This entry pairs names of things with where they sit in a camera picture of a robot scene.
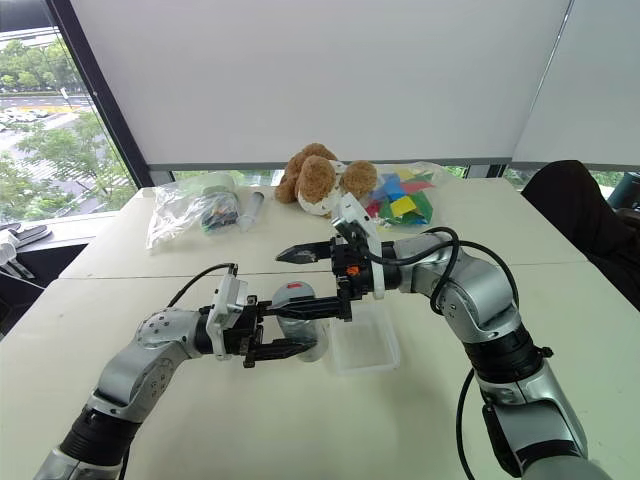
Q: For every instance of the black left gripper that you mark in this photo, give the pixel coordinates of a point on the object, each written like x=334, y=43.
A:
x=247, y=332

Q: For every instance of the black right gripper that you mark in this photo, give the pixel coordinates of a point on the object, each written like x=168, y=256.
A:
x=350, y=265

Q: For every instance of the clear jar with grey lid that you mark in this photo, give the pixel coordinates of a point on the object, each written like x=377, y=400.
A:
x=300, y=330

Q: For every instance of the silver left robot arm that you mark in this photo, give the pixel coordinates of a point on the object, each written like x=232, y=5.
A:
x=130, y=370

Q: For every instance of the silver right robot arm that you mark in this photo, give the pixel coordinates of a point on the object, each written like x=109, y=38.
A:
x=500, y=320

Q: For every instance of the clear plastic box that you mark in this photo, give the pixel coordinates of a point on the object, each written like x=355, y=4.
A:
x=365, y=345

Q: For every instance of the clear bag with small jar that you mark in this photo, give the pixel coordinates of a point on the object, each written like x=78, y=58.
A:
x=185, y=210

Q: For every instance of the clear plastic syringe tube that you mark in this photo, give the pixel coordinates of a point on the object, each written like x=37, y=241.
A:
x=251, y=210

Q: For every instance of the brown teddy bear plush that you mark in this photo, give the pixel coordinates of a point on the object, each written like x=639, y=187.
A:
x=315, y=175

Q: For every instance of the bag of colourful blocks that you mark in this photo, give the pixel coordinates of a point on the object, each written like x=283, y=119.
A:
x=405, y=200

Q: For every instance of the large white roller blind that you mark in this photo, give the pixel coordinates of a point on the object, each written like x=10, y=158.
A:
x=310, y=75

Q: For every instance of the dark side desk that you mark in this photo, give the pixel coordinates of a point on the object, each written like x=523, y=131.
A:
x=35, y=265

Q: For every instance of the dark office chair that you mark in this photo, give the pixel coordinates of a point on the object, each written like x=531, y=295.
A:
x=570, y=210

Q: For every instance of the teal round object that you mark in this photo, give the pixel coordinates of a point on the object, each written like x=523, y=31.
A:
x=625, y=190

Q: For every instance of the small white roller blind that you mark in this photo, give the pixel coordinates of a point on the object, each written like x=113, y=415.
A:
x=590, y=85

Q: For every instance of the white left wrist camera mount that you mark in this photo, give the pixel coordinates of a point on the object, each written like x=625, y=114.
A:
x=227, y=300

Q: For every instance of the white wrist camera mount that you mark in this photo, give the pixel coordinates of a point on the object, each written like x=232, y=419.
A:
x=372, y=240
x=227, y=300

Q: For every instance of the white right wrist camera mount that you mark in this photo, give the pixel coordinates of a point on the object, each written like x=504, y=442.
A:
x=372, y=240

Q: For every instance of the black window frame post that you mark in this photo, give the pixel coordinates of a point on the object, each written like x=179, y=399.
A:
x=100, y=95

